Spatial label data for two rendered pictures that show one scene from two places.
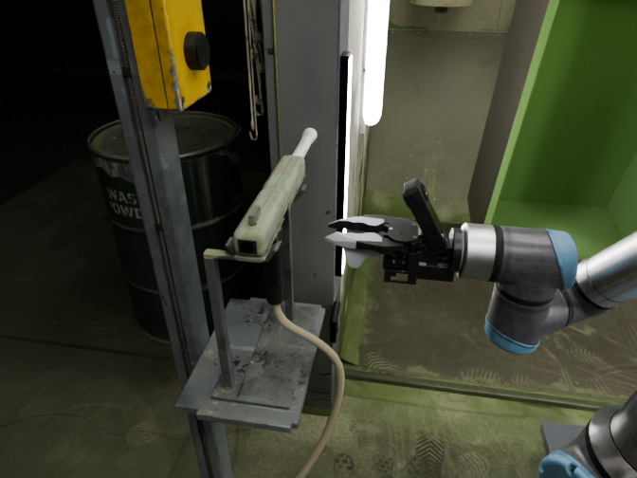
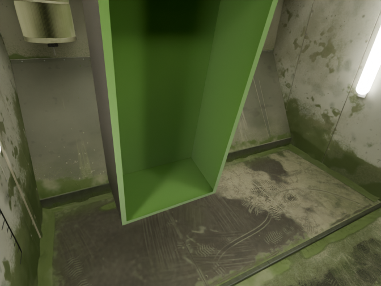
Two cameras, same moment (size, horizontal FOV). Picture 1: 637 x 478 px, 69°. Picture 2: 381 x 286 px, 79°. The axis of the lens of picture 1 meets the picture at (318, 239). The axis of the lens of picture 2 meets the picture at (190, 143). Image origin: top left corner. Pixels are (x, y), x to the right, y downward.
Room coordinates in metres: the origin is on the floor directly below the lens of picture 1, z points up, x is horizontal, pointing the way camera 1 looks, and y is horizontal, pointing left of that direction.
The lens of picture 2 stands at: (0.66, -0.40, 1.47)
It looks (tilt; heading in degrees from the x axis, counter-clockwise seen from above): 30 degrees down; 323
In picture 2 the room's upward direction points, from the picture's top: 2 degrees clockwise
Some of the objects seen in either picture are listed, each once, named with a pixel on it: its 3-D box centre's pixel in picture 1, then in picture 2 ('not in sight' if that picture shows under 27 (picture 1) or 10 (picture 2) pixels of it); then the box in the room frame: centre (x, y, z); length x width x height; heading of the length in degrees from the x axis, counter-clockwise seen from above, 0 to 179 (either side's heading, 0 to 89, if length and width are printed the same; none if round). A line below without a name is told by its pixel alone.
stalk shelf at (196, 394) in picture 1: (259, 353); not in sight; (0.68, 0.12, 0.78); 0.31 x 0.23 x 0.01; 170
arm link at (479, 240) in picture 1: (472, 250); not in sight; (0.62, -0.25, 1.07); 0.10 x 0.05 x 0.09; 170
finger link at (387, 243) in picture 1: (383, 242); not in sight; (0.61, -0.10, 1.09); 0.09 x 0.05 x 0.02; 90
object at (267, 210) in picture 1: (287, 214); not in sight; (0.79, 0.06, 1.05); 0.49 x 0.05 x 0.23; 170
